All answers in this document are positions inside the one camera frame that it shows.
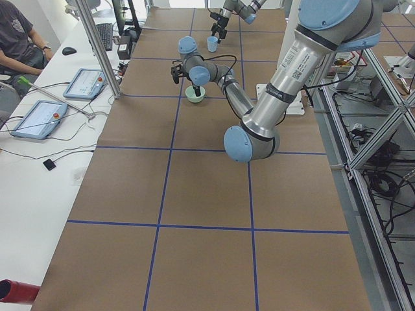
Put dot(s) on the mint green ceramic bowl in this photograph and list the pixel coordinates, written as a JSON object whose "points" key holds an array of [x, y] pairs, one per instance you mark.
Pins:
{"points": [[192, 96]]}

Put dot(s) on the far blue teach pendant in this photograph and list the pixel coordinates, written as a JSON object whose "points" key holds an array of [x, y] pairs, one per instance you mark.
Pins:
{"points": [[86, 84]]}

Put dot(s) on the black power adapter box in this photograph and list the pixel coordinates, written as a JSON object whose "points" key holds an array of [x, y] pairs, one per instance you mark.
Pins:
{"points": [[124, 48]]}

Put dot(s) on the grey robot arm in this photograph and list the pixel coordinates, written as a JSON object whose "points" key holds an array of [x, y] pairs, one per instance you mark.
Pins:
{"points": [[324, 27], [247, 13]]}

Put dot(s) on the near blue teach pendant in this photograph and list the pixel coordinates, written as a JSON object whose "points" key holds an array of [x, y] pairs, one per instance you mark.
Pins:
{"points": [[41, 120]]}

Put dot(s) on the small black square pad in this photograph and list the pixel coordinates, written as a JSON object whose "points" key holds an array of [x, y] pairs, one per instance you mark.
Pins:
{"points": [[49, 164]]}

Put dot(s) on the light blue plastic cup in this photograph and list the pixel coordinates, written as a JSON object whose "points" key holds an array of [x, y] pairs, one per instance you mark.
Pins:
{"points": [[212, 43]]}

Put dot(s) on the blue teach pendant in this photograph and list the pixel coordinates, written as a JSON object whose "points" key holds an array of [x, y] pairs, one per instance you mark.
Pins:
{"points": [[86, 84], [41, 120]]}

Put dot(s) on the aluminium frame rack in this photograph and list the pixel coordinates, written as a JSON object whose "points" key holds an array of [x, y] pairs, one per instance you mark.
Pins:
{"points": [[370, 118]]}

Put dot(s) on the black computer mouse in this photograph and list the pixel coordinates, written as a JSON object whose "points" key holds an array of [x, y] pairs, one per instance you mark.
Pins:
{"points": [[66, 51]]}

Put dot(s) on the red cylinder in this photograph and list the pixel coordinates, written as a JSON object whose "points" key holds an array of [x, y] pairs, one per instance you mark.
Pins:
{"points": [[18, 292]]}

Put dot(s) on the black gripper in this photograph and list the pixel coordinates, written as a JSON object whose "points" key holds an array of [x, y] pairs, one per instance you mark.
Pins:
{"points": [[196, 87], [220, 23]]}

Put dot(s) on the silver rod green handle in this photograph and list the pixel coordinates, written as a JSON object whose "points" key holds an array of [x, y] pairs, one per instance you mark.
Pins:
{"points": [[23, 80]]}

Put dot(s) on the seated person in grey shirt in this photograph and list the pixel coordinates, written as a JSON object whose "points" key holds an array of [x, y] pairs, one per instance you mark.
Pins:
{"points": [[24, 53]]}

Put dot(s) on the aluminium frame post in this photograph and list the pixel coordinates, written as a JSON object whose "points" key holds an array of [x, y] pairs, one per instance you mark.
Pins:
{"points": [[98, 47]]}

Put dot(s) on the black computer keyboard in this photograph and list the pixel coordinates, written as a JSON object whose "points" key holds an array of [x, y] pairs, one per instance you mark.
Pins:
{"points": [[105, 31]]}

